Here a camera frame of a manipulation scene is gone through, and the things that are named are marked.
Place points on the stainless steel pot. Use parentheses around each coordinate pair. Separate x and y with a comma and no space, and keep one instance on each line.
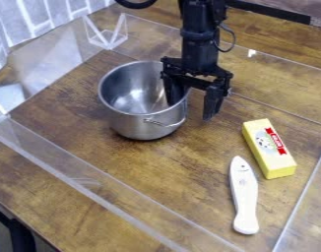
(131,92)

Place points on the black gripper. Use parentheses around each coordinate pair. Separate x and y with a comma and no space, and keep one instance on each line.
(195,70)

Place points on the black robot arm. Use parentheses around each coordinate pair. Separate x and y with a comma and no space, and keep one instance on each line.
(202,15)

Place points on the white patterned curtain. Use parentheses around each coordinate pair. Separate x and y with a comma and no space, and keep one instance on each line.
(25,19)

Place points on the black bar at back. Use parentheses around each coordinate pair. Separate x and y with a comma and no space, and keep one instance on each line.
(268,11)

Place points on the clear acrylic barrier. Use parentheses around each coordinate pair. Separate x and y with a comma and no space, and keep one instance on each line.
(97,193)

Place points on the yellow butter block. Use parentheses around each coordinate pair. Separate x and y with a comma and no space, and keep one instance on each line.
(267,148)

